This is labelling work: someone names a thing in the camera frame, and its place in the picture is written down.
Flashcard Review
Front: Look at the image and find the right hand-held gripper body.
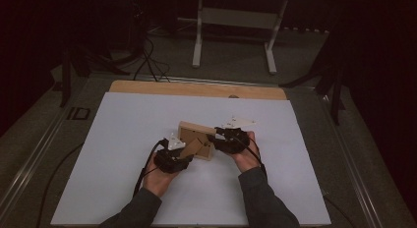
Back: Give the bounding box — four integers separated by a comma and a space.
213, 116, 257, 155

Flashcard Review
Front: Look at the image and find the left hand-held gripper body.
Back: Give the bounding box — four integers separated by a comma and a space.
152, 133, 187, 174

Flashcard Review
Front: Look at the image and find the wooden block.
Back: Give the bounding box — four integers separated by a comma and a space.
176, 120, 218, 162

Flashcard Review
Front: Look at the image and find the person's left hand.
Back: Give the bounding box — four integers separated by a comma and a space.
143, 154, 181, 199

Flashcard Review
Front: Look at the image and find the person's right hand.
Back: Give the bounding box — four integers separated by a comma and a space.
228, 131, 264, 174

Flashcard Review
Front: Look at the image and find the white table mat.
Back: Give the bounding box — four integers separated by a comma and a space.
50, 91, 332, 228

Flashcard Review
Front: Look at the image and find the black floor socket box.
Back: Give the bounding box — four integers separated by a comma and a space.
66, 106, 91, 121

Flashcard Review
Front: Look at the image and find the black tripod stand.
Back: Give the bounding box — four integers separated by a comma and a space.
58, 42, 132, 108
279, 55, 348, 127

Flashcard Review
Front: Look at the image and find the dark equipment with red light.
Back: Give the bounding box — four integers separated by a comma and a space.
129, 0, 149, 60

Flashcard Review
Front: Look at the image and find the right hand-held gripper cable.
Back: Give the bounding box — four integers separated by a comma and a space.
229, 135, 268, 183

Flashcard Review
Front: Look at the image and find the hand-held gripper cable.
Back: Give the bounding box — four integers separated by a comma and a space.
132, 139, 169, 199
229, 135, 268, 183

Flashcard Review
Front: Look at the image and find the left hand-held gripper cable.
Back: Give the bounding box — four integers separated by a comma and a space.
132, 139, 169, 199

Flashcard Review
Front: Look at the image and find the metal floor rail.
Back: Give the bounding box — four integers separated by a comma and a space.
314, 85, 386, 228
0, 80, 87, 220
88, 72, 317, 90

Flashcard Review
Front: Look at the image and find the bundle of black cables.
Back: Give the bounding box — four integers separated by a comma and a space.
132, 36, 172, 84

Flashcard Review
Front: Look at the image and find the white metal table frame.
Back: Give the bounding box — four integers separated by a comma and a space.
191, 0, 290, 76

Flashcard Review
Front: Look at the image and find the black floor cable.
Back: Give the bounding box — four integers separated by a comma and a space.
322, 194, 358, 228
34, 142, 86, 228

